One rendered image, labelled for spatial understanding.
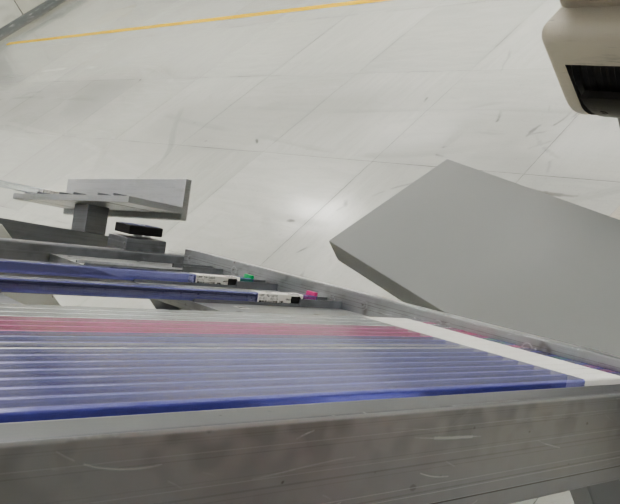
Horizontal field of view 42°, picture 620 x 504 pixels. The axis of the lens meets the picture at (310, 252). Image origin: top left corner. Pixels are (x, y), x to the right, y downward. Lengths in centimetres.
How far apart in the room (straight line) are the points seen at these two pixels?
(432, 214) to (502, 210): 11
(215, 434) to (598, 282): 71
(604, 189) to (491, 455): 180
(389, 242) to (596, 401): 66
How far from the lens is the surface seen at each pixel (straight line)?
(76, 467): 30
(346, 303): 88
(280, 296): 83
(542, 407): 51
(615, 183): 226
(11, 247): 101
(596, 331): 93
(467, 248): 111
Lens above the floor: 122
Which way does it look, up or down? 30 degrees down
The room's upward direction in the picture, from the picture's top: 27 degrees counter-clockwise
